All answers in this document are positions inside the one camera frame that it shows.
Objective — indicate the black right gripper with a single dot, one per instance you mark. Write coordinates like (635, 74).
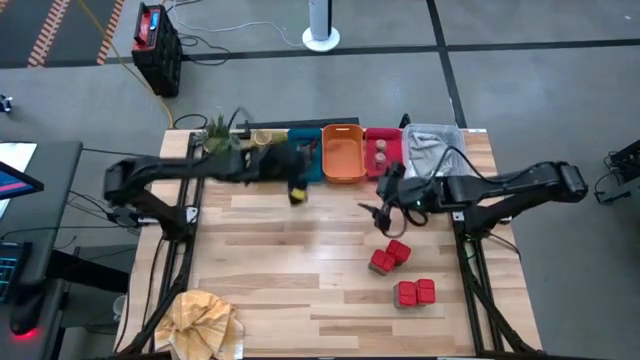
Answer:
(415, 192)

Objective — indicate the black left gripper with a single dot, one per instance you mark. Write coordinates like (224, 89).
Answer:
(287, 162)

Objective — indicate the small glass spice jar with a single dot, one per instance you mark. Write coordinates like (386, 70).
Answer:
(379, 159)
(381, 145)

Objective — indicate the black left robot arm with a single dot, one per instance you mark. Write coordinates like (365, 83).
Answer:
(165, 167)

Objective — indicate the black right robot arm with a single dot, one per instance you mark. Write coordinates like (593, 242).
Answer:
(500, 185)

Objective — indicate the blue plastic bin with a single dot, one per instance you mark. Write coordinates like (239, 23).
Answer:
(295, 137)

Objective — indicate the long black power strip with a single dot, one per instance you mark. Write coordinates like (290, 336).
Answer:
(300, 123)

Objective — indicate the yellow plastic bin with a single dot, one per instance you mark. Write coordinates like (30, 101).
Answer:
(251, 134)

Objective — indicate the orange plastic bin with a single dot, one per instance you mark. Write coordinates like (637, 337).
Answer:
(343, 160)

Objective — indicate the red plastic bin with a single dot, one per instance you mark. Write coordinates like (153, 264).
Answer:
(392, 145)

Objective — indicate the potted green succulent plant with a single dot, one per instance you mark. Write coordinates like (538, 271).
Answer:
(217, 135)

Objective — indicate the crumpled light grey cloth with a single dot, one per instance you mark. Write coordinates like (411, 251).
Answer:
(430, 150)

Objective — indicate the small black clamp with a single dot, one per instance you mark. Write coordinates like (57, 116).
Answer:
(405, 121)

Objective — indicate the clear plastic storage container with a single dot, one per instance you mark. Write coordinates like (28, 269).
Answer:
(462, 145)

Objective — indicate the black and red toolbox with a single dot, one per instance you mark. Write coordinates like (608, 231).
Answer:
(157, 55)

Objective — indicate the yellow checked cloth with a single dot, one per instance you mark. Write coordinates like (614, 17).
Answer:
(200, 325)

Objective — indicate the white cup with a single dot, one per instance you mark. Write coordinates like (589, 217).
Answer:
(119, 306)

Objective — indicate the black office desk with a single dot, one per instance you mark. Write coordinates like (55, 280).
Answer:
(50, 200)

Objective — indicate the computer monitor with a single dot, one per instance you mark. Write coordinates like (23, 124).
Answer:
(15, 182)

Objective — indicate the small metal floor object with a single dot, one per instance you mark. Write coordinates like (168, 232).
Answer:
(5, 103)

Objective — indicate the backlit keyboard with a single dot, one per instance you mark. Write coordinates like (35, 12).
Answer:
(10, 270)

